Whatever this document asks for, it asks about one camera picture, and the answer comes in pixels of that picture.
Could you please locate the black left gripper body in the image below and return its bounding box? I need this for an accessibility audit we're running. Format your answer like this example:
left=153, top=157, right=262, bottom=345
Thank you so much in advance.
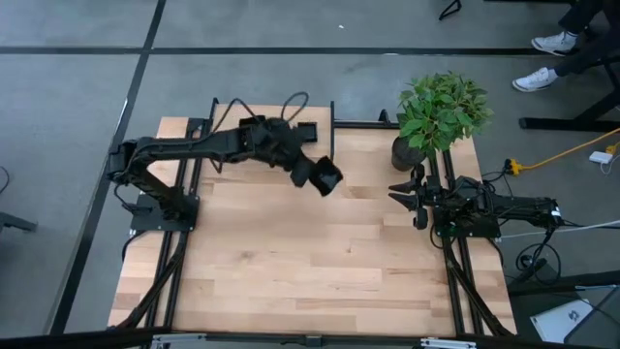
left=269, top=139, right=318, bottom=190

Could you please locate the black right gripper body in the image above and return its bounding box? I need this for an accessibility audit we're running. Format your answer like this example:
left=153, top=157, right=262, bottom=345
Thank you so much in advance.
left=410, top=163, right=444, bottom=232

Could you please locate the small square black plate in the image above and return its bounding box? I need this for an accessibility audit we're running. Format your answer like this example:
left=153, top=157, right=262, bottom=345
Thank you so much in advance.
left=296, top=121, right=320, bottom=143

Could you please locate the black plant pot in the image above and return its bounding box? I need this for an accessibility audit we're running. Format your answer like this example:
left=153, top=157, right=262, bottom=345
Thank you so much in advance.
left=390, top=134, right=430, bottom=173

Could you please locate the green leafy plant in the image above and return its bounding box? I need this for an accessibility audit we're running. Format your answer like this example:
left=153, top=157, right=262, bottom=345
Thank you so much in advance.
left=396, top=71, right=495, bottom=162

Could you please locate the person's shoe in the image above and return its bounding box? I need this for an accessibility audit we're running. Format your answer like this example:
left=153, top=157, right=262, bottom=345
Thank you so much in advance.
left=531, top=31, right=578, bottom=58
left=511, top=66, right=559, bottom=94

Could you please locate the black desk bar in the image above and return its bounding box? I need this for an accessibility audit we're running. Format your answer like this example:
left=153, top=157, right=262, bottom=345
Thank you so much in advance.
left=506, top=270, right=620, bottom=298

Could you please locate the white box with logo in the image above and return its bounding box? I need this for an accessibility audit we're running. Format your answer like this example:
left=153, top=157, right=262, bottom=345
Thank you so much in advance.
left=529, top=299, right=595, bottom=344

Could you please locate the black metal stand leg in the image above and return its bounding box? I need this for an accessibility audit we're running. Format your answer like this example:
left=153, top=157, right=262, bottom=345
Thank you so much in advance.
left=438, top=0, right=463, bottom=22

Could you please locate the person's leg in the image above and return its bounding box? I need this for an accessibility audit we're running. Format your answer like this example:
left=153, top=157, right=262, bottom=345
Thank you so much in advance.
left=554, top=28, right=620, bottom=78
left=559, top=0, right=605, bottom=36

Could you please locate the black chair base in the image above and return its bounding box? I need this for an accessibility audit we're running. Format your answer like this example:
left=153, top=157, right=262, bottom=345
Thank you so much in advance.
left=0, top=211, right=39, bottom=234

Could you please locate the wooden shelf with black frame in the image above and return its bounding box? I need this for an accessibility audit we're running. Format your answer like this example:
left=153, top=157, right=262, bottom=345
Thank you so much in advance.
left=202, top=97, right=336, bottom=176

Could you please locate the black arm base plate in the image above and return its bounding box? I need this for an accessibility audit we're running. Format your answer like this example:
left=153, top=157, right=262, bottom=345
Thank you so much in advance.
left=433, top=212, right=503, bottom=240
left=129, top=192, right=201, bottom=234

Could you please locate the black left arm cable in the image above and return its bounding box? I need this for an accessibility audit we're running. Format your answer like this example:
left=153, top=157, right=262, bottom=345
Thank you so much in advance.
left=211, top=90, right=311, bottom=135

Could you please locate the black aluminium frame rail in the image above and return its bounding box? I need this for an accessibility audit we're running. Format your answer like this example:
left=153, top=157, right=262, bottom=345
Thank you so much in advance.
left=427, top=154, right=464, bottom=336
left=164, top=118, right=214, bottom=332
left=443, top=150, right=485, bottom=336
left=333, top=109, right=404, bottom=130
left=144, top=117, right=202, bottom=332
left=0, top=328, right=620, bottom=349

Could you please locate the black diagonal frame brace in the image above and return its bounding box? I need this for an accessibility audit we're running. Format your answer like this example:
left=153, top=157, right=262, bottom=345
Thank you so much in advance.
left=113, top=235, right=190, bottom=331
left=443, top=246, right=515, bottom=336

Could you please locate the white cable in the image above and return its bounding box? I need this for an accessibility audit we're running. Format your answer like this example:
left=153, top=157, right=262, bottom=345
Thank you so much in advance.
left=501, top=220, right=620, bottom=239

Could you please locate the black desk base frame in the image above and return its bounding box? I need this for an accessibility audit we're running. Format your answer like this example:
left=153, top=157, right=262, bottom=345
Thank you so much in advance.
left=518, top=0, right=620, bottom=133

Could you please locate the grey metal bracket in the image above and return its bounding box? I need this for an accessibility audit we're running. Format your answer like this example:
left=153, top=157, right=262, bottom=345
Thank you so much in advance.
left=150, top=333, right=208, bottom=346
left=419, top=337, right=479, bottom=349

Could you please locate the yellow cable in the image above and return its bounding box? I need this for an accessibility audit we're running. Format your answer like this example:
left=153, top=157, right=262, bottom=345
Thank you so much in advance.
left=507, top=126, right=620, bottom=176

